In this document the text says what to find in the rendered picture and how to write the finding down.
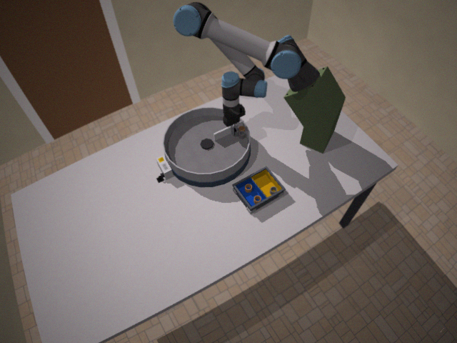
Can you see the blue and yellow divided bin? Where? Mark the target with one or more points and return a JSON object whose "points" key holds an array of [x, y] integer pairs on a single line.
{"points": [[261, 182]]}

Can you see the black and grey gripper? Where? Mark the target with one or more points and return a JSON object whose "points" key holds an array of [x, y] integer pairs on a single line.
{"points": [[232, 108]]}

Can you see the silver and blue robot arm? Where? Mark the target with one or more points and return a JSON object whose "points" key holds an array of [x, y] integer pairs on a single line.
{"points": [[283, 57]]}

